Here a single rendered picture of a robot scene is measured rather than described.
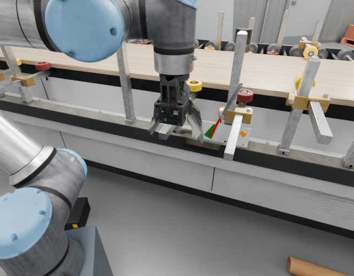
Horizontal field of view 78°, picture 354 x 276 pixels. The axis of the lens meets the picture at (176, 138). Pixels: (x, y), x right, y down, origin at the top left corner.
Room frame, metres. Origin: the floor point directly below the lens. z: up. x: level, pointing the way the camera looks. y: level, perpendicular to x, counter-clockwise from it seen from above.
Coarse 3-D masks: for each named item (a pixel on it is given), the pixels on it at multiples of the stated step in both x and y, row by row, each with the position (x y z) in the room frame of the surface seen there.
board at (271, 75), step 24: (0, 48) 1.84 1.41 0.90; (24, 48) 1.84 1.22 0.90; (144, 48) 1.84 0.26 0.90; (96, 72) 1.31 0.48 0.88; (144, 72) 1.24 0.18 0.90; (192, 72) 1.24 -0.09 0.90; (216, 72) 1.24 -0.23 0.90; (264, 72) 1.24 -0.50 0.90; (288, 72) 1.24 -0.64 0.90; (336, 72) 1.24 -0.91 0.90; (336, 96) 0.90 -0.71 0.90
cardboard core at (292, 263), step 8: (288, 264) 0.61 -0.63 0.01; (296, 264) 0.58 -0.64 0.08; (304, 264) 0.58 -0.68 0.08; (312, 264) 0.58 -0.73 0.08; (296, 272) 0.55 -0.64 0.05; (304, 272) 0.55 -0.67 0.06; (312, 272) 0.54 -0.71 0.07; (320, 272) 0.54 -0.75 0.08; (328, 272) 0.54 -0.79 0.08; (336, 272) 0.54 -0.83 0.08
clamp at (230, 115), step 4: (220, 108) 0.85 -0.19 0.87; (236, 108) 0.84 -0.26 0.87; (240, 108) 0.84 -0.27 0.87; (244, 108) 0.84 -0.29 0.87; (228, 112) 0.83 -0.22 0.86; (232, 112) 0.82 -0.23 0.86; (236, 112) 0.82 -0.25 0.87; (240, 112) 0.81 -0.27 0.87; (244, 112) 0.81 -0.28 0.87; (248, 112) 0.81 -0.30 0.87; (228, 116) 0.83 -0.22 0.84; (232, 116) 0.82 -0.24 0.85; (244, 116) 0.80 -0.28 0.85; (248, 116) 0.80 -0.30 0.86; (228, 120) 0.83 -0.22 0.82; (232, 120) 0.82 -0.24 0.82; (244, 120) 0.80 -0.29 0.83; (248, 120) 0.80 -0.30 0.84
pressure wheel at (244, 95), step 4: (240, 92) 0.94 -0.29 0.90; (244, 92) 0.93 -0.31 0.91; (248, 92) 0.94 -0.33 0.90; (252, 92) 0.94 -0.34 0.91; (240, 96) 0.91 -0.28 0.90; (244, 96) 0.90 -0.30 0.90; (248, 96) 0.90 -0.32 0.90; (252, 96) 0.92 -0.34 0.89; (236, 100) 0.92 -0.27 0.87; (240, 100) 0.91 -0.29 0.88; (244, 100) 0.90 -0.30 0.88; (248, 100) 0.90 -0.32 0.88
